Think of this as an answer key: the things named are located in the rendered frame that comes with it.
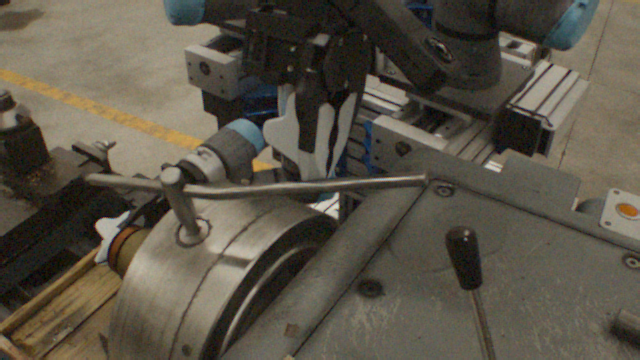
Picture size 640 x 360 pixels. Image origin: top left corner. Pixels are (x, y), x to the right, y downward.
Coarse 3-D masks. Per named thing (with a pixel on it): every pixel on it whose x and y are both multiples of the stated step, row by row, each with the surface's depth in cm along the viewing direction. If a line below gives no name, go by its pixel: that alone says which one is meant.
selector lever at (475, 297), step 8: (472, 296) 34; (480, 296) 34; (472, 304) 34; (480, 304) 34; (472, 312) 35; (480, 312) 34; (480, 320) 35; (480, 328) 35; (488, 328) 35; (480, 336) 35; (488, 336) 35; (480, 344) 35; (488, 344) 35; (488, 352) 35
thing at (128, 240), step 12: (132, 228) 74; (144, 228) 74; (120, 240) 73; (132, 240) 72; (144, 240) 72; (108, 252) 73; (120, 252) 72; (132, 252) 71; (108, 264) 74; (120, 264) 71; (120, 276) 73
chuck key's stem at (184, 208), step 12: (168, 168) 51; (168, 180) 50; (180, 180) 51; (168, 192) 51; (180, 192) 52; (180, 204) 52; (192, 204) 54; (180, 216) 54; (192, 216) 54; (192, 228) 56
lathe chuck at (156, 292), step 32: (160, 224) 58; (224, 224) 58; (160, 256) 56; (192, 256) 55; (128, 288) 56; (160, 288) 54; (192, 288) 53; (128, 320) 55; (160, 320) 53; (128, 352) 56; (160, 352) 53
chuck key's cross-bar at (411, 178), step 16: (96, 176) 54; (112, 176) 54; (368, 176) 45; (384, 176) 45; (400, 176) 44; (416, 176) 43; (160, 192) 52; (192, 192) 51; (208, 192) 51; (224, 192) 51; (240, 192) 50; (256, 192) 49; (272, 192) 49; (288, 192) 48; (304, 192) 47; (320, 192) 47; (336, 192) 47
